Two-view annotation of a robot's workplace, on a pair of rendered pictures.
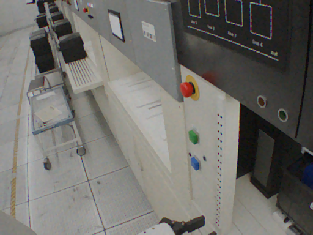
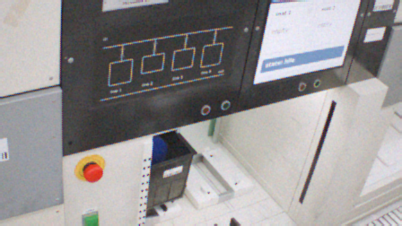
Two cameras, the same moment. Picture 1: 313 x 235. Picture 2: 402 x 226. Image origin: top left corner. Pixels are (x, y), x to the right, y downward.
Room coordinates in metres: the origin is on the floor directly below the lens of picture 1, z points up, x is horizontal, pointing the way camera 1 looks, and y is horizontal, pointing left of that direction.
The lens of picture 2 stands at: (0.67, 0.72, 2.08)
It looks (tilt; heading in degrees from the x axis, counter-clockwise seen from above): 35 degrees down; 251
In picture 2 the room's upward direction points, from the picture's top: 10 degrees clockwise
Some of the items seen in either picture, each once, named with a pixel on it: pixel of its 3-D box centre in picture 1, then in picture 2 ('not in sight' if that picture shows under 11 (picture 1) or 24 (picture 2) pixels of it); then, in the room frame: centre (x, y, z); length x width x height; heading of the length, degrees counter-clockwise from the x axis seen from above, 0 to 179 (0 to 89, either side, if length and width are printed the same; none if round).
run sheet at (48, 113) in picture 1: (47, 112); not in sight; (2.33, 1.08, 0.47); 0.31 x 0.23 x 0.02; 40
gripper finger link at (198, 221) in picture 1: (187, 223); not in sight; (0.33, -0.03, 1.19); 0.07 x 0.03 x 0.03; 108
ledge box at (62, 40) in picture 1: (71, 47); not in sight; (2.91, 0.80, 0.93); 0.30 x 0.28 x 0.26; 15
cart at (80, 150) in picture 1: (55, 122); not in sight; (2.51, 1.11, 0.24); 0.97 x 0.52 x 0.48; 21
